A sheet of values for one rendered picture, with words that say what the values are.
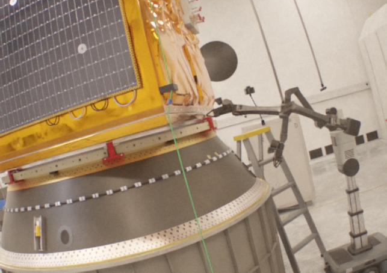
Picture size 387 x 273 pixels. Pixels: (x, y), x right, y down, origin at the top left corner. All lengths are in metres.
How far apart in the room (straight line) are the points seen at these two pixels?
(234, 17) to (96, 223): 8.76
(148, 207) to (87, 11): 1.06
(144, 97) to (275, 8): 8.76
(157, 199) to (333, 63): 8.67
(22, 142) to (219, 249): 1.24
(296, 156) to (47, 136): 4.60
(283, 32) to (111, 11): 8.57
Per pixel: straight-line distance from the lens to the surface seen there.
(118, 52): 1.83
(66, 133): 1.98
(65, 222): 2.10
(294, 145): 6.03
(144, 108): 1.81
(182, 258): 2.01
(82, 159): 2.10
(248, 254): 2.32
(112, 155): 2.07
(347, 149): 3.10
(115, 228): 1.99
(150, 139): 2.15
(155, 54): 1.86
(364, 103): 10.47
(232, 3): 10.40
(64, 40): 1.98
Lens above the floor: 1.70
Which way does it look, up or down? level
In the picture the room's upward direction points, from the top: 15 degrees counter-clockwise
